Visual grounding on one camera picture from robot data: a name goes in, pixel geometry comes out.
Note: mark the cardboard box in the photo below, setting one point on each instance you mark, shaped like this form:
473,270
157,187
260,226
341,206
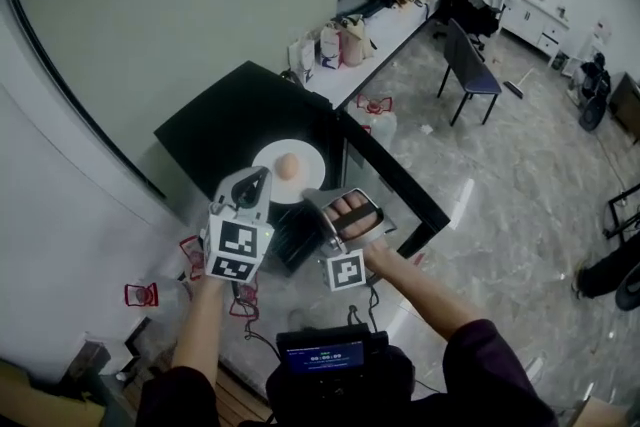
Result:
30,395

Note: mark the white blue-print paper bag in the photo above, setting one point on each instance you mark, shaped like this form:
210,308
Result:
302,57

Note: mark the white drawer cabinet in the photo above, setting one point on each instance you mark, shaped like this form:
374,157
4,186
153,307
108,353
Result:
535,22

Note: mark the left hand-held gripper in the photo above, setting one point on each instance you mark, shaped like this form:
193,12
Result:
235,240

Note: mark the pink tote bag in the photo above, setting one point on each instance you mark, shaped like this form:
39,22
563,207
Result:
354,42

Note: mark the brown egg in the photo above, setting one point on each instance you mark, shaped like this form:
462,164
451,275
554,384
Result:
288,165

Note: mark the white red-print paper bag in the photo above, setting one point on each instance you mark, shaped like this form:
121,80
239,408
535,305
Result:
331,47

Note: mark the black fridge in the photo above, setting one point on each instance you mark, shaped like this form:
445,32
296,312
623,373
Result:
225,115

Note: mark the black screen device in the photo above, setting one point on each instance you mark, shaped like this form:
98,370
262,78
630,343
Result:
325,357

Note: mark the black chair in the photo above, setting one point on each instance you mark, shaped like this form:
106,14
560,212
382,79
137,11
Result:
472,72

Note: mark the long white table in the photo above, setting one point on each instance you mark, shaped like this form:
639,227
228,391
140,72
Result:
380,45

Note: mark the white broom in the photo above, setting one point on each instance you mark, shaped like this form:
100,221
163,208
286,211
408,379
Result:
517,87

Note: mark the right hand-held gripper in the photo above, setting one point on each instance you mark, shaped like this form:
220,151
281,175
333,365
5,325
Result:
346,271

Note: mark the black floor fan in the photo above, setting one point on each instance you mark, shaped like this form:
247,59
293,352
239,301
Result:
593,115

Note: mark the person's right hand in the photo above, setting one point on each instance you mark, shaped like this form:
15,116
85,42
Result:
350,206

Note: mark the black metal rack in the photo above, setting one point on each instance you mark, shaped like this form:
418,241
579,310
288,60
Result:
622,210

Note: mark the person's left forearm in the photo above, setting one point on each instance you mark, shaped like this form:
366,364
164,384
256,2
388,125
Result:
200,325

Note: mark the person's right forearm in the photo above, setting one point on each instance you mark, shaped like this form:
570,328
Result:
415,290

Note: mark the person's dark clothing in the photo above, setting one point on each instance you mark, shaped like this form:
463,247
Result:
475,380

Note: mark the white plate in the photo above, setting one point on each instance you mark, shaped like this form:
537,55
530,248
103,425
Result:
310,165

